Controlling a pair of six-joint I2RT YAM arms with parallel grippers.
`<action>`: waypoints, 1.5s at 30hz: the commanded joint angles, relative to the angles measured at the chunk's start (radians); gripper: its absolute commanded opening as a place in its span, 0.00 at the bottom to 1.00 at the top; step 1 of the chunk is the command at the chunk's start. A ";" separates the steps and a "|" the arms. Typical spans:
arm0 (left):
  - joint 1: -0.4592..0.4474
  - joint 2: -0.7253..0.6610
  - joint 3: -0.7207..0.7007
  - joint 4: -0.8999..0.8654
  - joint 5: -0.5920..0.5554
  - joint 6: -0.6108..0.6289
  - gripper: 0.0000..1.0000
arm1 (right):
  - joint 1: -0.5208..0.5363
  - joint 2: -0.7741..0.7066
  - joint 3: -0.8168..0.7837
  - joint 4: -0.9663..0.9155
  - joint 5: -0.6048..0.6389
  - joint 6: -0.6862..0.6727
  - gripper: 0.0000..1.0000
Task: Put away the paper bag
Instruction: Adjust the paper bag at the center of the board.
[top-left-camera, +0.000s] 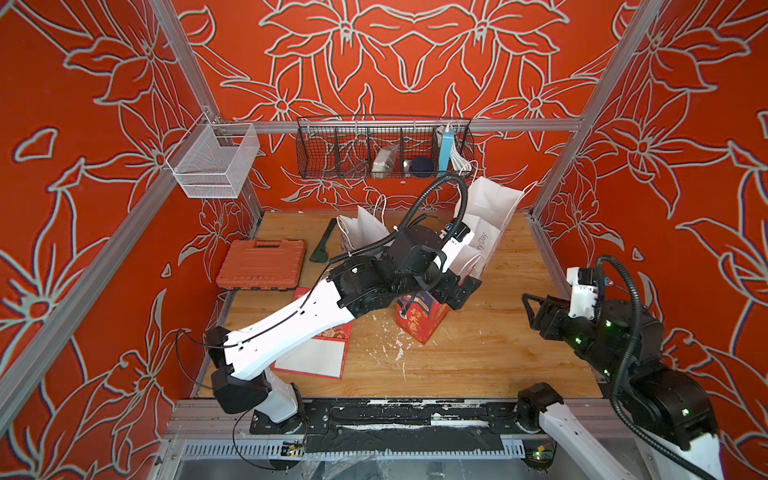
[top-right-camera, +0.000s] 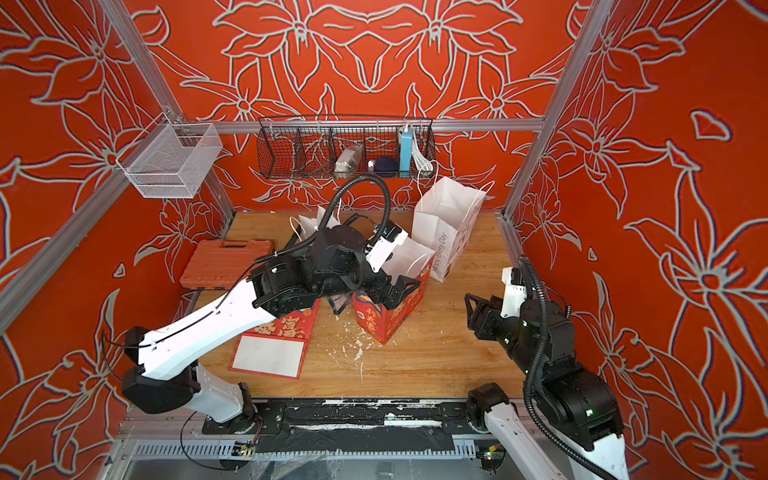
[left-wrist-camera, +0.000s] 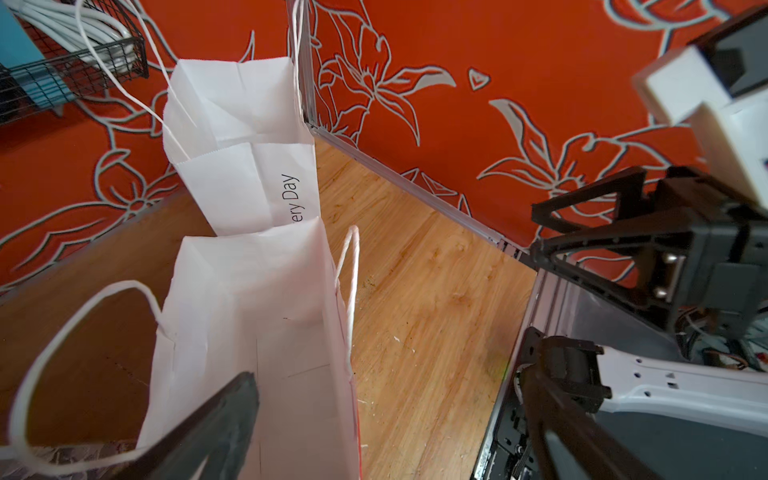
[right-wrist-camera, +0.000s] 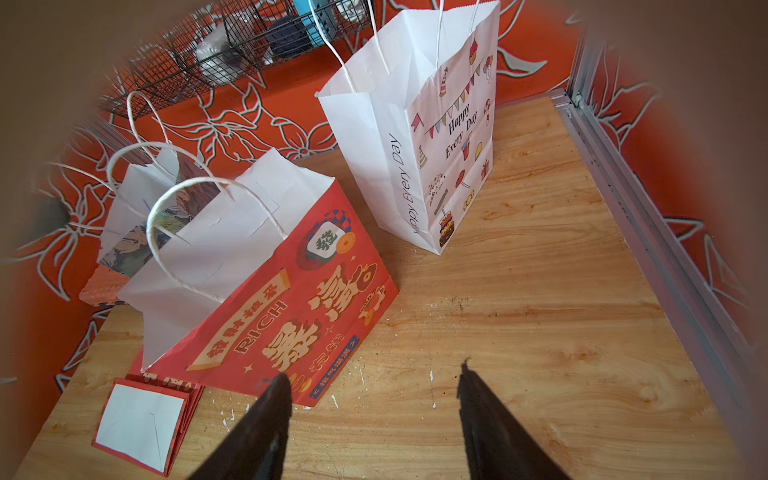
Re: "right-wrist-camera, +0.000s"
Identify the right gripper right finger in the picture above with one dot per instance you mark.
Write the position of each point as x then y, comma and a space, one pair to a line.
497, 446

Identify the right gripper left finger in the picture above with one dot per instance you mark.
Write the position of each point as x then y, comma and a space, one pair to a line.
256, 447

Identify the red RICH paper bag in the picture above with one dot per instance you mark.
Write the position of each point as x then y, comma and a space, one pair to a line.
146, 417

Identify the red paper bag blue panel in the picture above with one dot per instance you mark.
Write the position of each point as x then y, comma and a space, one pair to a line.
275, 275

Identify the floral patterned paper bag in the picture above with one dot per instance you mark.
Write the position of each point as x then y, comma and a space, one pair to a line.
137, 175

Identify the white paper bag back right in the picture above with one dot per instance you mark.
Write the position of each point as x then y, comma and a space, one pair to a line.
412, 112

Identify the silver pouch in basket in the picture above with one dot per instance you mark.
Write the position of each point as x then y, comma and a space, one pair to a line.
219, 55

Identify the dark blue round object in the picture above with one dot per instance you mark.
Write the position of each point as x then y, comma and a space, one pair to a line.
288, 38

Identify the light blue box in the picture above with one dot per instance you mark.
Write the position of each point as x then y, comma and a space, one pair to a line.
318, 19

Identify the black wire wall basket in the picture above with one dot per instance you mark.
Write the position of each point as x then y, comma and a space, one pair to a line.
164, 66

